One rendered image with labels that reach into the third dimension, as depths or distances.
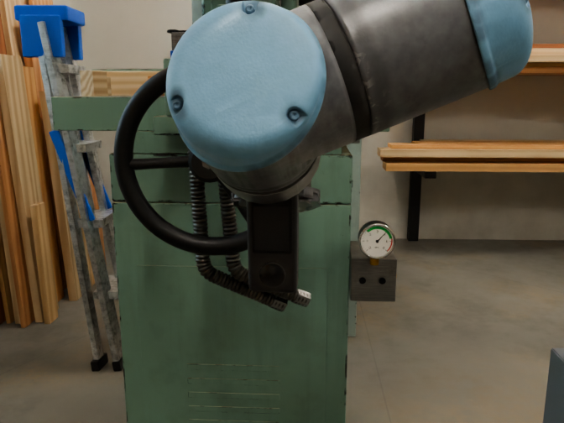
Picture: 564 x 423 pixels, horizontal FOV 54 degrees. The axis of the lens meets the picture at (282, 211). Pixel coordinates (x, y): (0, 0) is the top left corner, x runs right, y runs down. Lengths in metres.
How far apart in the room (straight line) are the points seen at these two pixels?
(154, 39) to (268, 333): 2.67
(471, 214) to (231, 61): 3.36
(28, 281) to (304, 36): 2.19
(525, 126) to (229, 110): 3.39
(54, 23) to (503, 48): 1.60
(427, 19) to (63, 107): 0.83
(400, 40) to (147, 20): 3.25
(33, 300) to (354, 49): 2.20
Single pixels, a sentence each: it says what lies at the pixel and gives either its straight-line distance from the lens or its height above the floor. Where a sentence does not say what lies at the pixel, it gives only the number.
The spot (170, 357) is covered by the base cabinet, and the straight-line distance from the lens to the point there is 1.13.
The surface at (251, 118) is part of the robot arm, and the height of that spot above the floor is 0.89.
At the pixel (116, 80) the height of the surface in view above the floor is 0.93.
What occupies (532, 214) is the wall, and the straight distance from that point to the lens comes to 3.76.
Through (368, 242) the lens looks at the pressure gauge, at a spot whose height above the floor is 0.66.
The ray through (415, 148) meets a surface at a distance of 3.02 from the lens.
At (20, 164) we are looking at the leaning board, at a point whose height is 0.64.
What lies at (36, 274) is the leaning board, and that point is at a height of 0.20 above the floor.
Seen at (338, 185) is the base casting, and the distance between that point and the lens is 0.99.
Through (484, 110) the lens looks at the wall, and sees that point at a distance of 3.57.
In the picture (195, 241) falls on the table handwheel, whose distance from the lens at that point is 0.84.
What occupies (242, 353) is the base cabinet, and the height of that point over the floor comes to 0.42.
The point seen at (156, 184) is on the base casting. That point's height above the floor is 0.74.
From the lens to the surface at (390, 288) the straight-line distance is 1.01.
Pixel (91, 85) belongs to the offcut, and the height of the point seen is 0.92.
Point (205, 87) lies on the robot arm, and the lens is 0.31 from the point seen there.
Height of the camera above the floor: 0.91
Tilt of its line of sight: 12 degrees down
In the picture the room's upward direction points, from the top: straight up
